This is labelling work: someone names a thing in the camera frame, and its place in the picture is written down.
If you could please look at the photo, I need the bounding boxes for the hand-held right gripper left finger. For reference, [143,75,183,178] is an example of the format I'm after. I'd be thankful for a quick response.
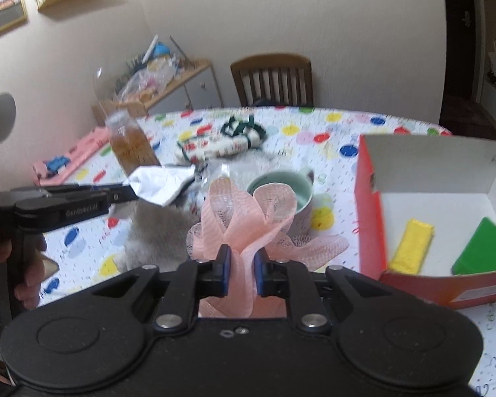
[92,245,232,332]

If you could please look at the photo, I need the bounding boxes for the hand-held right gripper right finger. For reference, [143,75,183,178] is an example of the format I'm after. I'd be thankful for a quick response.
[253,248,392,334]

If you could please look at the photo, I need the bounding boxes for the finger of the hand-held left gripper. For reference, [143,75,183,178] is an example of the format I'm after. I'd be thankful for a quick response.
[88,185,136,216]
[45,182,125,198]

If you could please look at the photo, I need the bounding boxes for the white tissue paper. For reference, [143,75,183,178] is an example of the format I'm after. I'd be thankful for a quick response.
[107,164,208,221]

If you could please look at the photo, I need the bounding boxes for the pink mesh bath pouf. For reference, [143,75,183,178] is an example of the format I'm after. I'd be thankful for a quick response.
[186,177,350,319]

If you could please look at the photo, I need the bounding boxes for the printed tote bag green handles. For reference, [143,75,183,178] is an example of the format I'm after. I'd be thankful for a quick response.
[177,115,270,163]

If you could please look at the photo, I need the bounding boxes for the red cardboard box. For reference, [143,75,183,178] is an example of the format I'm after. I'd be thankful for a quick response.
[353,133,496,310]

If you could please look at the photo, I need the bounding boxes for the person's left hand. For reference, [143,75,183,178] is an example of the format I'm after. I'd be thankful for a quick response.
[13,236,61,311]

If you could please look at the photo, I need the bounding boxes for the small blue toy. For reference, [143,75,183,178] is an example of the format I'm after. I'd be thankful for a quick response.
[45,156,72,173]

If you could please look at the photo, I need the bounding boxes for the amber filled clear jar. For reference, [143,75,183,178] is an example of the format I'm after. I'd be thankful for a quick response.
[104,110,162,177]

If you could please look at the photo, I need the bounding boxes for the grey fluffy towel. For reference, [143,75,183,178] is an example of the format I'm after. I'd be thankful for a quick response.
[113,203,208,274]

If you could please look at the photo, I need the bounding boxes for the teal ceramic mug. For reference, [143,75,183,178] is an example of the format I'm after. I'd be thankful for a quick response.
[245,167,328,237]

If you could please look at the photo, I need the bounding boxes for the clear glass dome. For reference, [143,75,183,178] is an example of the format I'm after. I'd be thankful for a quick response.
[91,65,118,106]

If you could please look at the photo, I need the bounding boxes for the clear plastic bag of items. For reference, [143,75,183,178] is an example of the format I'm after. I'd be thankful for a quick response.
[116,65,179,101]

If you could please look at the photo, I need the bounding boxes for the white cabinet wooden top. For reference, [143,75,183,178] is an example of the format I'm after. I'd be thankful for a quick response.
[92,58,224,119]

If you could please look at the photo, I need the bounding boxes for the yellow sponge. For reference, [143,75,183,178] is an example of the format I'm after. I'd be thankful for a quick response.
[388,218,435,275]

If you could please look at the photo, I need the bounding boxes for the polka dot tablecloth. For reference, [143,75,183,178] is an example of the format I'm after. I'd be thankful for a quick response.
[32,106,496,397]

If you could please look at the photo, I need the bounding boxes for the brown wooden chair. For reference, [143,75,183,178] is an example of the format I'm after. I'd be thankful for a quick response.
[230,53,315,108]

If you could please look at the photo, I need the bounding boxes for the green sponge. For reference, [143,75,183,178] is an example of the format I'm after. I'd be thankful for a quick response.
[451,216,496,276]

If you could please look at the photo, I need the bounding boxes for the dark wooden door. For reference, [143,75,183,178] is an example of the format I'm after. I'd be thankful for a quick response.
[440,0,486,131]

